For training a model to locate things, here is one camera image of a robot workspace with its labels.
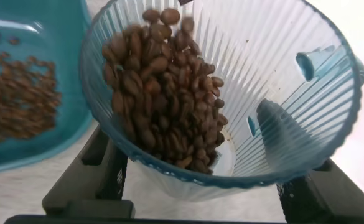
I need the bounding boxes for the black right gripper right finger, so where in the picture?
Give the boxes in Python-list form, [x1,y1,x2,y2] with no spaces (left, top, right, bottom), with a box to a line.
[256,98,364,224]

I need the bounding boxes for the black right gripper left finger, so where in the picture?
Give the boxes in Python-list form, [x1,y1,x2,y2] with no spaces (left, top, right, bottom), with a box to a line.
[41,124,136,219]

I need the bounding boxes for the brown coffee beans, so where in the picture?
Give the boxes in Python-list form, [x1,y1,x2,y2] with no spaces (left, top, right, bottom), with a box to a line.
[0,7,229,175]

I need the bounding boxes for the translucent teal ribbed cup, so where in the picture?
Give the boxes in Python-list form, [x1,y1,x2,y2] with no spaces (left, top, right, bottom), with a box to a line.
[79,0,364,202]

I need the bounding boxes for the teal square plastic basin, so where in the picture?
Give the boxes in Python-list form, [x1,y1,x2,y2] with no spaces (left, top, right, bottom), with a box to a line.
[0,0,95,175]

